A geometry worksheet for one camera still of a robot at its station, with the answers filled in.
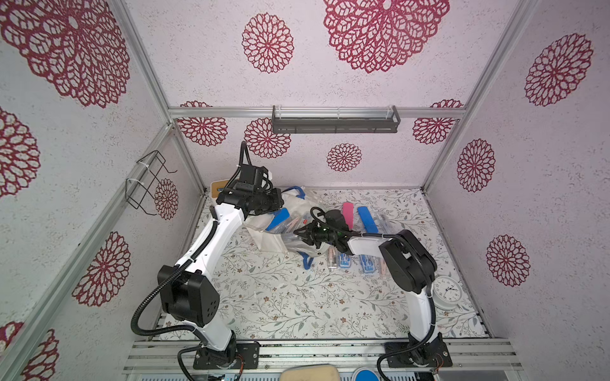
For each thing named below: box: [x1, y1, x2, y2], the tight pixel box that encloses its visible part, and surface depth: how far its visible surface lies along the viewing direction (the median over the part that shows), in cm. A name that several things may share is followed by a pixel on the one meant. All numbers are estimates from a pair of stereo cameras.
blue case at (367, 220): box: [357, 206, 379, 234], surface depth 112 cm
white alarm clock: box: [432, 275, 464, 311], surface depth 85 cm
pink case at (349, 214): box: [342, 201, 356, 231], surface depth 115 cm
